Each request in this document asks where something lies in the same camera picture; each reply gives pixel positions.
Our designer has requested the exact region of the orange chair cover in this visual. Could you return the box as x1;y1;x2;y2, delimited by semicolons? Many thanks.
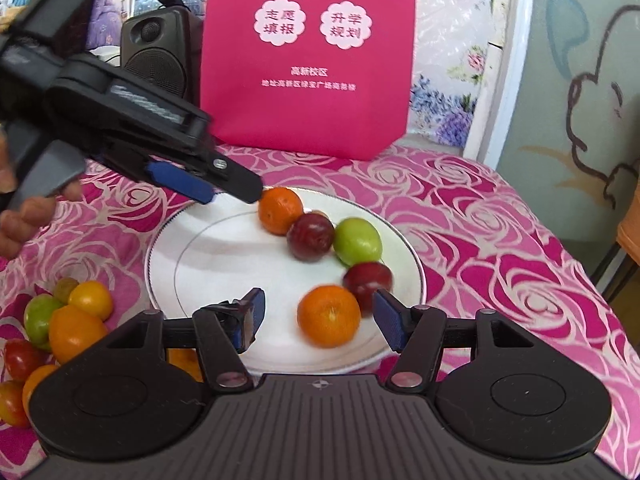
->
616;195;640;266

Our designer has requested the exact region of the person's left hand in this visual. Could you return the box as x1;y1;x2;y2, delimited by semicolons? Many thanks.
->
0;132;56;260

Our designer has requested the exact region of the small orange near plate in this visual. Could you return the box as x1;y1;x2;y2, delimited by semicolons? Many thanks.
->
22;363;58;415

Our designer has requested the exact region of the small yellow orange back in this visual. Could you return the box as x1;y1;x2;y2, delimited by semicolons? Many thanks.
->
68;281;114;321

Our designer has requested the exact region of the magenta fabric tote bag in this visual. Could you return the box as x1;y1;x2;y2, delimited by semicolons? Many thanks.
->
201;0;416;160

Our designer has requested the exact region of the small red tomato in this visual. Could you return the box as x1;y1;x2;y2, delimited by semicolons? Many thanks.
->
0;380;30;428

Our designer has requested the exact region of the small yellow-green fruit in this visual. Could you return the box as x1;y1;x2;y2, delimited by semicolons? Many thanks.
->
309;210;330;220

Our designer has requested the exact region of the pink rose tablecloth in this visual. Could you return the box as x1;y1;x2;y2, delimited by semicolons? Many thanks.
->
1;148;639;478

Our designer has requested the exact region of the dark red plum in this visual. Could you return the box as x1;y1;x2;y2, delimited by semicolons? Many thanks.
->
342;261;394;316
286;212;335;262

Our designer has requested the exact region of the black speaker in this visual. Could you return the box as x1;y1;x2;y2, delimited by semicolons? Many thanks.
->
120;0;203;105

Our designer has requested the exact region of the white round plate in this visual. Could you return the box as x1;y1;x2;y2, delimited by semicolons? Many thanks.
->
143;185;428;377

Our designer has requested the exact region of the small green apple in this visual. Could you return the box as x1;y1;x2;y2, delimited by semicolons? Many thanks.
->
23;294;64;351

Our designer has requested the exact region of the small olive green fruit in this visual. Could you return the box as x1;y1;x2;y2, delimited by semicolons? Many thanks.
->
52;278;79;304

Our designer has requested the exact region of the large green apple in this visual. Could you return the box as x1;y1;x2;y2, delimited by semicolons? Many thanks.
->
333;217;383;266

